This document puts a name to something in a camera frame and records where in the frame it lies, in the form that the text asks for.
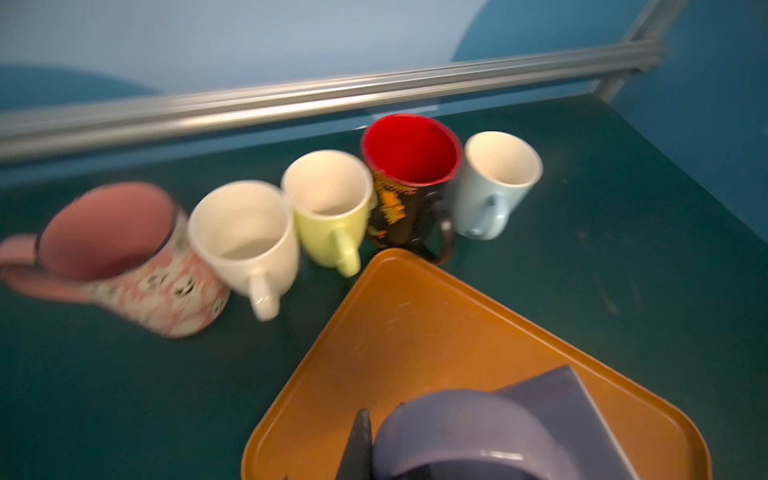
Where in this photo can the light blue mug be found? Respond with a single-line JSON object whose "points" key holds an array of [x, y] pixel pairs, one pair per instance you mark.
{"points": [[500, 169]]}

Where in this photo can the black skull mug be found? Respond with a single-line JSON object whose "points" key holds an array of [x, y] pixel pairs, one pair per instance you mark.
{"points": [[413, 159]]}

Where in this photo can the pink ghost mug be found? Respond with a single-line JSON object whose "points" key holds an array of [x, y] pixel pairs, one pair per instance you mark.
{"points": [[124, 248]]}

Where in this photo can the lavender mug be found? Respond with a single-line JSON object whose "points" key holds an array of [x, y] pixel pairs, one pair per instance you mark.
{"points": [[545, 427]]}

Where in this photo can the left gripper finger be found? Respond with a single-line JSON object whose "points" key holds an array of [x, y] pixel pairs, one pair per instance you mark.
{"points": [[356, 462]]}

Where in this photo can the light green mug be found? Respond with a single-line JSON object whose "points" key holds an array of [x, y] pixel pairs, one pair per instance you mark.
{"points": [[330, 192]]}

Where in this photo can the aluminium frame right post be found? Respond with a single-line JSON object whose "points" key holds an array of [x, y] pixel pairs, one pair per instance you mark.
{"points": [[642, 48]]}

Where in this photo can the orange plastic tray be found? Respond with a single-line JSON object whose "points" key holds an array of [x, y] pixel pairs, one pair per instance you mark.
{"points": [[406, 329]]}

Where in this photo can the cream white mug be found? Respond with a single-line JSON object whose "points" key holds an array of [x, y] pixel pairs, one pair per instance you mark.
{"points": [[245, 231]]}

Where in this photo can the aluminium frame back bar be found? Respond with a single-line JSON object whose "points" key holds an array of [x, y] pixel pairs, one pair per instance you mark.
{"points": [[44, 133]]}

